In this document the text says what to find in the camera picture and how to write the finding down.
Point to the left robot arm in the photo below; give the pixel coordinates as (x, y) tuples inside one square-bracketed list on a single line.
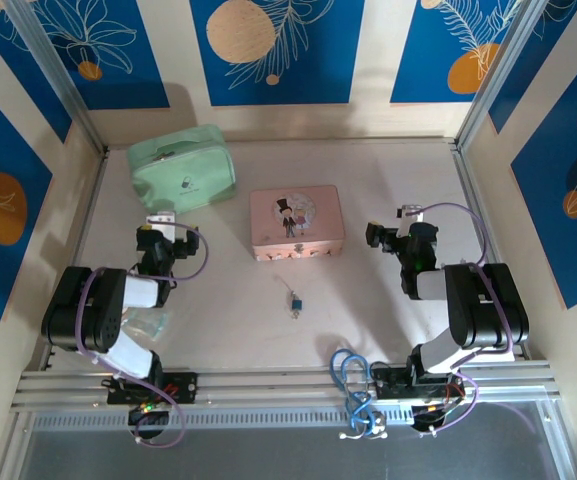
[(88, 310)]

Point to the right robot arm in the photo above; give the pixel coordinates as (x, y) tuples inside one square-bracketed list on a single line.
[(483, 305)]

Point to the black controller box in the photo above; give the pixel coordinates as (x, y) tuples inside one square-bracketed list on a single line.
[(155, 422), (425, 420)]

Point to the aluminium side rail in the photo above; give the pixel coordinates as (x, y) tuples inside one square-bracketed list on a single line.
[(90, 210), (479, 225)]

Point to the mint green zip pouch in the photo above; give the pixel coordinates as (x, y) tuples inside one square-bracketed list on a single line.
[(188, 170)]

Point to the pink tin box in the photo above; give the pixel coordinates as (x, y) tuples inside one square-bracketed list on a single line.
[(295, 215)]

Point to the small metal key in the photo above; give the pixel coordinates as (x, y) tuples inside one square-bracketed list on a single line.
[(295, 314)]

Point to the clear plastic bag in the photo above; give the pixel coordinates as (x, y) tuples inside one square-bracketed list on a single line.
[(145, 325)]

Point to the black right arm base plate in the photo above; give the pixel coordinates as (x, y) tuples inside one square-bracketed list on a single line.
[(385, 385)]

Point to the aluminium frame post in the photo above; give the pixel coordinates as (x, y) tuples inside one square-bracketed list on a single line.
[(493, 75), (58, 85)]

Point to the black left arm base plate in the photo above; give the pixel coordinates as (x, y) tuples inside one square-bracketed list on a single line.
[(188, 387)]

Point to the long aluminium rail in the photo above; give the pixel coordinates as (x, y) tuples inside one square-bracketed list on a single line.
[(278, 385)]

